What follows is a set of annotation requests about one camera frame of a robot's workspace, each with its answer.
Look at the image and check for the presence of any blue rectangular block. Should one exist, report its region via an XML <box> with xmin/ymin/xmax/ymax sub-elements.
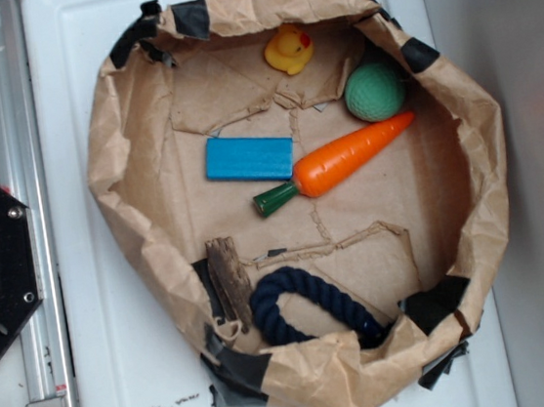
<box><xmin>205</xmin><ymin>137</ymin><xmax>293</xmax><ymax>182</ymax></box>

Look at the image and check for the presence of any brown paper bag bin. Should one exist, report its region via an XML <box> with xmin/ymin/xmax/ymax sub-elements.
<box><xmin>88</xmin><ymin>0</ymin><xmax>509</xmax><ymax>407</ymax></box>

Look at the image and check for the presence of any orange toy carrot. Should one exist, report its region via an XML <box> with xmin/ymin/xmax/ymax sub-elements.
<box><xmin>253</xmin><ymin>111</ymin><xmax>415</xmax><ymax>217</ymax></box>

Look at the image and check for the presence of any brown wood piece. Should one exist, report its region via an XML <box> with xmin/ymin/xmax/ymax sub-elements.
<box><xmin>205</xmin><ymin>237</ymin><xmax>253</xmax><ymax>334</ymax></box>

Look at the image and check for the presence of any green textured ball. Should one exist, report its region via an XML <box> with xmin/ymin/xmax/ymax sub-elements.
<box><xmin>344</xmin><ymin>62</ymin><xmax>406</xmax><ymax>122</ymax></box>

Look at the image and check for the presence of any yellow rubber duck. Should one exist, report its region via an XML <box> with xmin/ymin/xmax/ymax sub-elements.
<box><xmin>264</xmin><ymin>23</ymin><xmax>314</xmax><ymax>76</ymax></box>

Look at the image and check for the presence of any navy blue rope ring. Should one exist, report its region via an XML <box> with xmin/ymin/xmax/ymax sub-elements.
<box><xmin>245</xmin><ymin>256</ymin><xmax>389</xmax><ymax>361</ymax></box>

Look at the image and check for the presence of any aluminium extrusion rail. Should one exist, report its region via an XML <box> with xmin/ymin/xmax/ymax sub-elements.
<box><xmin>0</xmin><ymin>0</ymin><xmax>80</xmax><ymax>407</ymax></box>

